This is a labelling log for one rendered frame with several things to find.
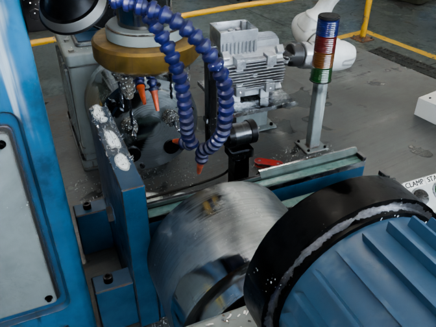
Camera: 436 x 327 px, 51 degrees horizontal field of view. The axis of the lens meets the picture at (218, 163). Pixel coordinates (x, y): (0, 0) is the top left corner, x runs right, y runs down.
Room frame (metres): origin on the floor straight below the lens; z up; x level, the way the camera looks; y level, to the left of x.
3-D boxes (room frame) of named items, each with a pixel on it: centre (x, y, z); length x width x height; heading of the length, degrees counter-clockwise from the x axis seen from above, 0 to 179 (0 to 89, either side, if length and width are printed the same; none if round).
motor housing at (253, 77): (1.40, -0.08, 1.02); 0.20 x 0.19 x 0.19; 110
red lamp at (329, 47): (1.25, -0.30, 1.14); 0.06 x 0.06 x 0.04
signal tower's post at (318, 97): (1.25, -0.30, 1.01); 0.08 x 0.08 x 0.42; 23
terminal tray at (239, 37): (1.39, -0.05, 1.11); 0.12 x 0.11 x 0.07; 110
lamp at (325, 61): (1.25, -0.30, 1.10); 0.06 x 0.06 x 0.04
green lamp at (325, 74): (1.25, -0.30, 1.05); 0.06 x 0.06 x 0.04
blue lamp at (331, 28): (1.25, -0.30, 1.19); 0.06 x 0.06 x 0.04
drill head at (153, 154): (1.07, 0.21, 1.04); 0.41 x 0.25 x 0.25; 23
